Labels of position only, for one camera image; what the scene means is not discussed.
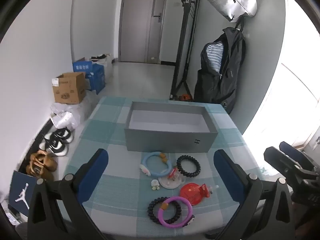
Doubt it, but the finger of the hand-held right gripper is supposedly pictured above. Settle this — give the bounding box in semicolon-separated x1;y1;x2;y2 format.
279;141;320;171
263;146;316;180

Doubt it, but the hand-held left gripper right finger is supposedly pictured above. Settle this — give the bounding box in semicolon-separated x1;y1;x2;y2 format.
205;149;295;240

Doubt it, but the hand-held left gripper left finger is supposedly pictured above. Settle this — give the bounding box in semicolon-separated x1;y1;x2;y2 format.
27;148;109;240

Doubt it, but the red round ornament with bow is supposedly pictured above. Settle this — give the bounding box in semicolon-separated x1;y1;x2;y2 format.
179;183;219;205

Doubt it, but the black coil hair tie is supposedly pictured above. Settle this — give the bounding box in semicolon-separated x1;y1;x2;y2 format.
176;155;201;179

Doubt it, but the purple ring bracelet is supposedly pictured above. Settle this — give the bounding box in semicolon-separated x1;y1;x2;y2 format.
157;196;195;228

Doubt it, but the blue ring bracelet with charms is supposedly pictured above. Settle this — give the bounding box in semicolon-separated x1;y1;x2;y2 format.
139;151;173;177

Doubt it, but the grey rectangular box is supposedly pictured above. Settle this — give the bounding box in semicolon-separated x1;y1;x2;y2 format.
124;101;218;153

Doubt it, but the teal checked tablecloth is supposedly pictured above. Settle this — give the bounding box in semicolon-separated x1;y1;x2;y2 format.
62;95;263;238

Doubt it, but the brown sandal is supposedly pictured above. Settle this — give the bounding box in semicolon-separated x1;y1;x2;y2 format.
26;159;58;176
29;150;55;166

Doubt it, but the white disc with red ornament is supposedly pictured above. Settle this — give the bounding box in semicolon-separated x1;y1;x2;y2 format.
158;167;187;189

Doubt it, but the pile of white plastic bags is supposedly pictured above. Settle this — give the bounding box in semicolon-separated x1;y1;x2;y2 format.
50;90;99;130

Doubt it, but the dark blue shoe box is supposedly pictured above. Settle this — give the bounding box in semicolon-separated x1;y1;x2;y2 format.
9;170;38;217

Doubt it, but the brown cardboard box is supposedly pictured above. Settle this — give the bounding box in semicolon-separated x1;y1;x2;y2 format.
52;72;87;104

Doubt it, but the black jacket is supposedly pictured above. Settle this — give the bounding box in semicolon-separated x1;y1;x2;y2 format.
194;27;247;114

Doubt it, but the white bag with dark contents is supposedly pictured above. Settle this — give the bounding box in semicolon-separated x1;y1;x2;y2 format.
90;53;113;84

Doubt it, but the blue carton with white print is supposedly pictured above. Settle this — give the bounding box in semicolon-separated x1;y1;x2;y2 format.
72;58;93;74

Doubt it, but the striped shirt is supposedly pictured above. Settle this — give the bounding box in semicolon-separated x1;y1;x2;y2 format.
205;42;224;73

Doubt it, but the grey door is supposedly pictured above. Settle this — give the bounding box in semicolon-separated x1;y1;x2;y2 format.
117;0;170;64

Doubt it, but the black metal rack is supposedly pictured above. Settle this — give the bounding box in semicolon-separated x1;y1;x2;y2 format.
170;0;203;101

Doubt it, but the black bead bracelet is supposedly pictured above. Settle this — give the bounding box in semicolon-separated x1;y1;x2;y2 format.
147;196;182;224

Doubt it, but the white drawstring bag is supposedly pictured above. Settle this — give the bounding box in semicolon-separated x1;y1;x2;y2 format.
205;0;258;22

